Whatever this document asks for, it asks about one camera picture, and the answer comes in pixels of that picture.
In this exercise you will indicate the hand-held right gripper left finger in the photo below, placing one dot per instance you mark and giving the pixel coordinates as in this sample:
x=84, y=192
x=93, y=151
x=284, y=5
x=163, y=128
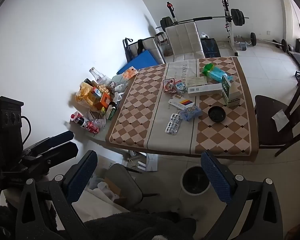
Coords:
x=82, y=177

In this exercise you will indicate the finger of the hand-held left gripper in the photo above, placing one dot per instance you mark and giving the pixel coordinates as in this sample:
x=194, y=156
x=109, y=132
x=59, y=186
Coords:
x=60, y=137
x=63, y=150

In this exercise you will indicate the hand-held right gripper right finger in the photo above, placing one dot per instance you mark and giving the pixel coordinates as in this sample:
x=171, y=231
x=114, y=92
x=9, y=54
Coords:
x=216, y=177

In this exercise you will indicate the white round trash bin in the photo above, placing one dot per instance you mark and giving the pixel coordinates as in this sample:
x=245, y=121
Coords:
x=192, y=180

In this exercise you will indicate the white box with colour stripes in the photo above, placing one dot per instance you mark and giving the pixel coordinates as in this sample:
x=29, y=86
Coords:
x=181, y=102

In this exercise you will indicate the long white box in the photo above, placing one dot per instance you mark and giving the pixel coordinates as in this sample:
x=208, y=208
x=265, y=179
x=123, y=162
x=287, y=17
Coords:
x=205, y=89

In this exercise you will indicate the beige packet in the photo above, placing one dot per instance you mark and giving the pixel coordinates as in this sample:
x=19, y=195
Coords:
x=196, y=81

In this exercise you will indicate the green topped box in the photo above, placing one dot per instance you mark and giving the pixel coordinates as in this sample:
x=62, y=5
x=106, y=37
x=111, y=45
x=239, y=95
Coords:
x=213, y=72

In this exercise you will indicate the white plastic bag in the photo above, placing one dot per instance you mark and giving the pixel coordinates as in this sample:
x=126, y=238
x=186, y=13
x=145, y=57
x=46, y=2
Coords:
x=103, y=188

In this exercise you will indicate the cola bottle with red cap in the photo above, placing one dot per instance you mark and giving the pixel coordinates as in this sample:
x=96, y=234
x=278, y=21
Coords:
x=78, y=118

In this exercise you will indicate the red cola can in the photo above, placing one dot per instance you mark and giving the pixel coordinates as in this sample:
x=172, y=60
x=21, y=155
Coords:
x=93, y=127

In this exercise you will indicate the brown cardboard box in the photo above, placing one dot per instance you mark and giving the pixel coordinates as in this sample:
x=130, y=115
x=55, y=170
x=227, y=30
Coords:
x=115, y=192

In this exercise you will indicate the grey office chair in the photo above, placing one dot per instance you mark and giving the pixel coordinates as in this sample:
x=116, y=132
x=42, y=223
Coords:
x=122, y=180

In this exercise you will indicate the crumpled clear plastic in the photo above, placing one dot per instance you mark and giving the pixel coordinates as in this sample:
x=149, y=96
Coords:
x=100, y=123

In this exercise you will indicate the yellow plastic bag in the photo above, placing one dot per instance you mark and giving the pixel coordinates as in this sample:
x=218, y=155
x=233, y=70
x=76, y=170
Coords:
x=85, y=95

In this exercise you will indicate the orange carton box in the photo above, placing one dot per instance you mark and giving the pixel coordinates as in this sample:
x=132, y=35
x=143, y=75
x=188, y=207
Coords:
x=104, y=100

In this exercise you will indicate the dark brown box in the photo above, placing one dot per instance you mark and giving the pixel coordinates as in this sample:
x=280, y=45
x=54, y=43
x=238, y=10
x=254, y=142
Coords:
x=90, y=82

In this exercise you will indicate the black round ashtray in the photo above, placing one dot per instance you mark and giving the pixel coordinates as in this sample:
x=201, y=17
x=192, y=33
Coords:
x=217, y=114

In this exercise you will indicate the silver blister pack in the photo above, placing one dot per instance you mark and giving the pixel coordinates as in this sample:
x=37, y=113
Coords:
x=175, y=118
x=172, y=128

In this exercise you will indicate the large white flat cardboard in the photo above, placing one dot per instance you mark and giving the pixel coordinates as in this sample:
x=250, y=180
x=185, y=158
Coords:
x=152, y=162

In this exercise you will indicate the blue printed tissue pack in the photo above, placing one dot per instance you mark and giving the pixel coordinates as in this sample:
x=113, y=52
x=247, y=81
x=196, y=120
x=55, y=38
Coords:
x=191, y=112

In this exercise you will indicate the clear glass bottle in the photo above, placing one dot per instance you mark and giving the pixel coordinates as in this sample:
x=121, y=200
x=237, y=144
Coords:
x=95, y=74

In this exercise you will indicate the crumpled silver wrapper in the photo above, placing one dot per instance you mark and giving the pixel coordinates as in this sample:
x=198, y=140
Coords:
x=113, y=86

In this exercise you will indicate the black fleece clothing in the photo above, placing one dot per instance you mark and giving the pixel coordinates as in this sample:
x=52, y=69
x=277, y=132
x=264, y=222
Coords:
x=140, y=226

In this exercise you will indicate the crumpled white paper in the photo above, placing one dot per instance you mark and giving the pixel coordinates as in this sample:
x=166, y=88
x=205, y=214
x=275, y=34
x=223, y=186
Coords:
x=120, y=91

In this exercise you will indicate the dark wooden chair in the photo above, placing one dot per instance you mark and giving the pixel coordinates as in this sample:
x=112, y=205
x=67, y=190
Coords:
x=267, y=120

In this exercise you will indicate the white paper sheet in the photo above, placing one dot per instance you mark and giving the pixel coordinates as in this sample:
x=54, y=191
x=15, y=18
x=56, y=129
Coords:
x=280, y=120

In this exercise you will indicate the green and white milk carton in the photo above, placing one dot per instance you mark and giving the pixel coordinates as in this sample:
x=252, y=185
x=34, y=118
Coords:
x=231, y=92

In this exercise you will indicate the brown checkered tablecloth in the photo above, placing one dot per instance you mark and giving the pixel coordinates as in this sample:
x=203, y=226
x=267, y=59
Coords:
x=140, y=105

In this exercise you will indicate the orange snack packet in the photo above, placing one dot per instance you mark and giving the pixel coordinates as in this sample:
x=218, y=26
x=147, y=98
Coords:
x=129, y=73

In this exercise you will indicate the small blue white packet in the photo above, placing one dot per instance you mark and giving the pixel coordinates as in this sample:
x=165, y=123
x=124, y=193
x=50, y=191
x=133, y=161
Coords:
x=180, y=87

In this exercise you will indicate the red and white snack packet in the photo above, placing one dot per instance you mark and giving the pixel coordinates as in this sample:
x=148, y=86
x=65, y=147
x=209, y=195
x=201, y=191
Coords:
x=169, y=85

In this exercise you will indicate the blue foam mat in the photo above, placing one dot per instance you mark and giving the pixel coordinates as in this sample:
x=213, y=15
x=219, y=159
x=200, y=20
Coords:
x=140, y=60

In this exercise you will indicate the black printed bag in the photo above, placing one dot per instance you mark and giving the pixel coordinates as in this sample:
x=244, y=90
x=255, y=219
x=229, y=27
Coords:
x=210, y=47

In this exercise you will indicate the grey floor exerciser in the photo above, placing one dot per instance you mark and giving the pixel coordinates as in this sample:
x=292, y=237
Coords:
x=243, y=43

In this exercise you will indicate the white padded chair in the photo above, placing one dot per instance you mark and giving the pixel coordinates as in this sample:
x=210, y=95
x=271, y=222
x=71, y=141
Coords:
x=182, y=37

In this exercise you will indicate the black barbell on floor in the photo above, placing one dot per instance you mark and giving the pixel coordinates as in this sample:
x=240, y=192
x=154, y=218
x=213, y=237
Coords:
x=267, y=41

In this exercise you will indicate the white weight rack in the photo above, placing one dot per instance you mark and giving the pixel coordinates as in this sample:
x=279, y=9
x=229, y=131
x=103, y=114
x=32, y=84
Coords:
x=231, y=30

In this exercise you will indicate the black barbell on rack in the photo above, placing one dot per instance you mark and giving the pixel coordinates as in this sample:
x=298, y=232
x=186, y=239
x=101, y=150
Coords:
x=205, y=18

